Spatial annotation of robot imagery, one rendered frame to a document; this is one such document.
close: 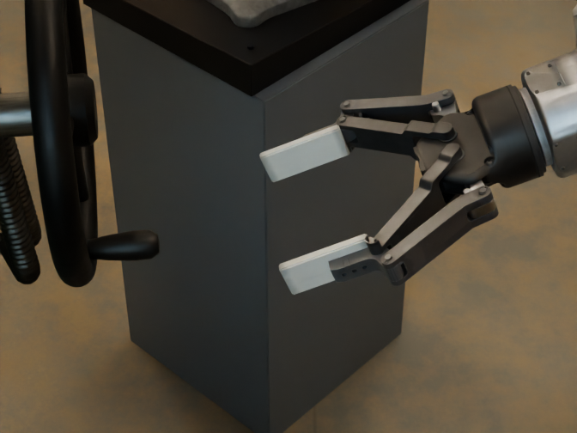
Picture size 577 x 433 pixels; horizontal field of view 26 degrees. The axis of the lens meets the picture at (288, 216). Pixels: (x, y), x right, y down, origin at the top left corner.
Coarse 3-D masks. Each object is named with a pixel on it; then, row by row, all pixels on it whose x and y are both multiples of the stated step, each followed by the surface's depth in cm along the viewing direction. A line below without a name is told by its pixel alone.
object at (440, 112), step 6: (438, 102) 101; (456, 102) 101; (438, 108) 101; (444, 108) 101; (450, 108) 101; (456, 108) 101; (432, 114) 101; (438, 114) 101; (444, 114) 100; (438, 120) 101
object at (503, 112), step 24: (480, 96) 96; (504, 96) 94; (456, 120) 98; (480, 120) 94; (504, 120) 93; (528, 120) 93; (432, 144) 97; (480, 144) 95; (504, 144) 93; (528, 144) 93; (456, 168) 94; (480, 168) 94; (504, 168) 94; (528, 168) 94; (456, 192) 95
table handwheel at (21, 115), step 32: (32, 0) 90; (64, 0) 103; (32, 32) 89; (64, 32) 103; (32, 64) 89; (64, 64) 90; (0, 96) 101; (32, 96) 89; (64, 96) 89; (0, 128) 101; (32, 128) 101; (64, 128) 89; (96, 128) 103; (64, 160) 89; (64, 192) 90; (64, 224) 92; (96, 224) 111; (64, 256) 94
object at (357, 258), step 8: (344, 256) 93; (352, 256) 92; (360, 256) 92; (368, 256) 92; (376, 256) 91; (336, 264) 92; (344, 264) 92; (352, 264) 92; (360, 264) 92; (368, 264) 92; (376, 264) 92; (336, 272) 92; (344, 272) 93; (352, 272) 92; (360, 272) 92; (368, 272) 93; (384, 272) 92; (392, 272) 90; (400, 272) 91; (336, 280) 93; (344, 280) 93; (392, 280) 91
